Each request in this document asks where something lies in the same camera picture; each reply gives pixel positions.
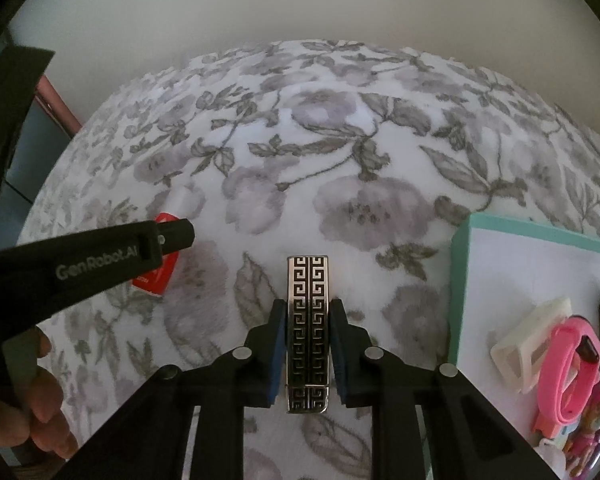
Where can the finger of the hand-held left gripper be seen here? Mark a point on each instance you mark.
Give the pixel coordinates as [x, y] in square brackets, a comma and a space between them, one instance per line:
[177, 234]

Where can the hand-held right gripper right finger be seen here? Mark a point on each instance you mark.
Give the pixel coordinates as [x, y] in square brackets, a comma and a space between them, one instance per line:
[337, 350]

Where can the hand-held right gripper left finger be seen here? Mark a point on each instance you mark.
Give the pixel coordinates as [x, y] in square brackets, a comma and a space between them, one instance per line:
[278, 355]

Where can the small red packet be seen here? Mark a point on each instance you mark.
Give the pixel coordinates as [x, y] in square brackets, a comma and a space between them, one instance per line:
[155, 275]

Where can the teal box tray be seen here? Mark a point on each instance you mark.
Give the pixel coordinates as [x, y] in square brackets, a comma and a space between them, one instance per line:
[510, 270]

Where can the white hair clip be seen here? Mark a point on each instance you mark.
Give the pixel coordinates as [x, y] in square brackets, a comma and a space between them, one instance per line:
[545, 317]

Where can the pink silicone watch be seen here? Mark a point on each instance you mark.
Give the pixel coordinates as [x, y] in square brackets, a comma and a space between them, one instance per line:
[548, 380]

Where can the white charger plug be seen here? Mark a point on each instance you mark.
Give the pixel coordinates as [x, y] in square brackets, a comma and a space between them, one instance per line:
[550, 455]

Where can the pink toy dog figure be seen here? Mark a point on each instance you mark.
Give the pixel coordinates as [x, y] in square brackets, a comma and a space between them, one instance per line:
[597, 430]

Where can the person's left hand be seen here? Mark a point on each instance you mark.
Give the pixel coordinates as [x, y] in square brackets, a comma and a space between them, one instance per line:
[47, 400]

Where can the floral blanket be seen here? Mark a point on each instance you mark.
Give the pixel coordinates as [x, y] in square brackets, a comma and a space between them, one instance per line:
[330, 160]

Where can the pink board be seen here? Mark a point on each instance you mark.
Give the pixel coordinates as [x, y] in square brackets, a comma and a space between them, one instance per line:
[55, 102]

